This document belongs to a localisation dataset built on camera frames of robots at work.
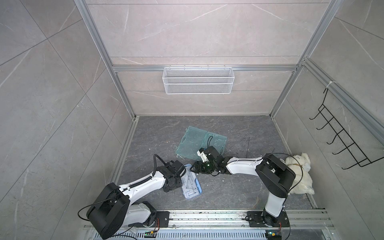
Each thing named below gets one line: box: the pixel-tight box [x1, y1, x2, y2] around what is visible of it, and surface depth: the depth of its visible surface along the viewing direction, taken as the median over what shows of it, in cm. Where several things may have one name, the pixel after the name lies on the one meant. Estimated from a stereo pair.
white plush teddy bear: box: [285, 152, 315, 195], surface depth 82 cm
